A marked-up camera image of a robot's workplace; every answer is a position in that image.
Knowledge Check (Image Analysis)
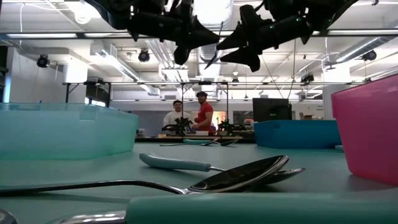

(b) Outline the black background monitor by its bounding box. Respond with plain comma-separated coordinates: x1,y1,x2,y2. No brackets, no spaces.
252,97,293,123

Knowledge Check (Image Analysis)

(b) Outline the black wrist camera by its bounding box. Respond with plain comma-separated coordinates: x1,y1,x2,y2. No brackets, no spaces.
248,52,262,73
172,45,191,66

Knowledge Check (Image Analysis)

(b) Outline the blue plastic bin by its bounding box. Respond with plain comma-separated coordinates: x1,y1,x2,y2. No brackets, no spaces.
253,119,342,149

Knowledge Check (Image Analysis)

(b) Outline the white air duct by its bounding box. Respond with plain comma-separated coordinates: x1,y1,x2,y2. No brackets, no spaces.
90,43,161,96

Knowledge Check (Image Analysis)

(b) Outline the person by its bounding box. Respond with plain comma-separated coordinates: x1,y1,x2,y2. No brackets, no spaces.
193,90,215,134
162,100,192,133

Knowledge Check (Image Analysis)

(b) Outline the green table mat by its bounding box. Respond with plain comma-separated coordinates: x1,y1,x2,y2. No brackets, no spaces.
0,142,398,224

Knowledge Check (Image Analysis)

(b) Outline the black ceiling dome camera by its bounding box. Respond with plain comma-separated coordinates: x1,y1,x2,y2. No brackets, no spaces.
36,54,50,69
137,49,151,63
361,49,378,62

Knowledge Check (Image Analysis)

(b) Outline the pink plastic cup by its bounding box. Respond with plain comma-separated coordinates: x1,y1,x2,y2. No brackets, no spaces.
331,73,398,187

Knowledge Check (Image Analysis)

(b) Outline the black ceiling mounted device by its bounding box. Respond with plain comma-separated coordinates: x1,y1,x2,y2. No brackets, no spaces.
300,72,315,85

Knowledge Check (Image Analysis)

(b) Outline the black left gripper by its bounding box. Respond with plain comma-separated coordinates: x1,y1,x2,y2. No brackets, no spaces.
127,0,221,50

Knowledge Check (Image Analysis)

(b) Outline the black ceiling beam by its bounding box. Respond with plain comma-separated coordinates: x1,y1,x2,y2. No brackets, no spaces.
0,30,382,40

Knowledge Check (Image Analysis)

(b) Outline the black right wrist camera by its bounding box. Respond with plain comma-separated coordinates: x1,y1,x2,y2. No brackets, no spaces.
248,52,262,73

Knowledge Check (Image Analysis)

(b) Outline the translucent light teal bin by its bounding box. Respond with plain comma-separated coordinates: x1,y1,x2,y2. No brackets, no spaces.
0,102,140,161

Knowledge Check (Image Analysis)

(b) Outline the silver air duct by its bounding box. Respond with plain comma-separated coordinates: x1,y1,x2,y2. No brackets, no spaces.
335,35,387,63

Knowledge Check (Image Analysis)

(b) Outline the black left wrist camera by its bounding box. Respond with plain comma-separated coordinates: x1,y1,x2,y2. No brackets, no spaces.
172,45,191,66

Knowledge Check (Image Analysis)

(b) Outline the dark metal spoon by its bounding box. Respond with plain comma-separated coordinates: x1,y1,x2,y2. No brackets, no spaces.
264,167,306,185
0,154,290,197
159,138,220,147
204,21,224,70

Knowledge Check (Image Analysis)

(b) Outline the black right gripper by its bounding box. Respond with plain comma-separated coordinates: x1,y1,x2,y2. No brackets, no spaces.
216,4,313,65

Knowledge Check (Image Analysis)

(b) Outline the light blue handled spoon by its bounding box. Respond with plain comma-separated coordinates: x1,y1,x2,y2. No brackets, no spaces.
139,152,228,173

